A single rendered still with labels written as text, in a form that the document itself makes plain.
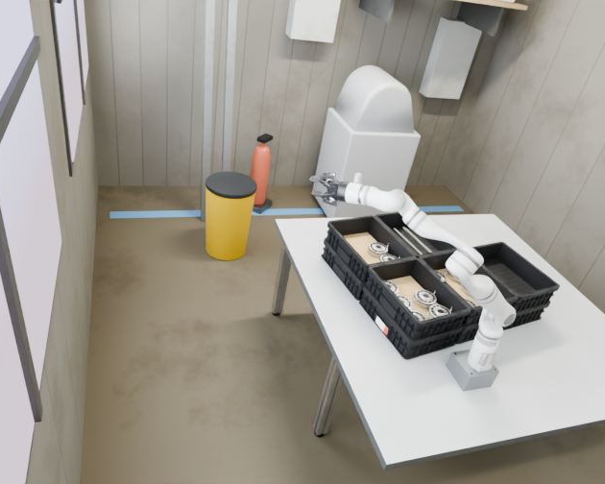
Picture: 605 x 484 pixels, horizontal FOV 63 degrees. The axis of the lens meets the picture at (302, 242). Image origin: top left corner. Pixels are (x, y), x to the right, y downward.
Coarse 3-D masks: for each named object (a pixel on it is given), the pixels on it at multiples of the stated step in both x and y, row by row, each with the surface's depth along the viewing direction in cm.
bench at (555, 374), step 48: (288, 240) 279; (480, 240) 314; (336, 288) 250; (336, 336) 221; (384, 336) 226; (528, 336) 243; (576, 336) 249; (336, 384) 236; (384, 384) 203; (432, 384) 207; (528, 384) 216; (576, 384) 220; (384, 432) 183; (432, 432) 187; (480, 432) 190; (528, 432) 194
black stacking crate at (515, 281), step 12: (480, 252) 264; (492, 252) 269; (504, 252) 268; (492, 264) 268; (504, 264) 270; (516, 264) 263; (528, 264) 256; (504, 276) 260; (516, 276) 262; (528, 276) 257; (540, 276) 251; (516, 288) 252; (528, 288) 254; (540, 288) 252; (528, 300) 235; (540, 300) 242; (516, 312) 236
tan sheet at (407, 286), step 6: (408, 276) 246; (396, 282) 240; (402, 282) 241; (408, 282) 242; (414, 282) 242; (402, 288) 237; (408, 288) 238; (414, 288) 238; (420, 288) 239; (402, 294) 233; (408, 294) 234; (414, 306) 227; (420, 312) 224; (426, 318) 221
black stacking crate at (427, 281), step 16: (384, 272) 236; (400, 272) 242; (416, 272) 244; (368, 288) 233; (432, 288) 234; (384, 304) 223; (448, 304) 226; (400, 320) 214; (448, 320) 213; (464, 320) 218; (416, 336) 209; (432, 336) 213
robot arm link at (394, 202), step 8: (360, 192) 173; (368, 192) 172; (376, 192) 170; (384, 192) 168; (392, 192) 168; (360, 200) 174; (368, 200) 172; (376, 200) 170; (384, 200) 168; (392, 200) 166; (400, 200) 167; (384, 208) 169; (392, 208) 167
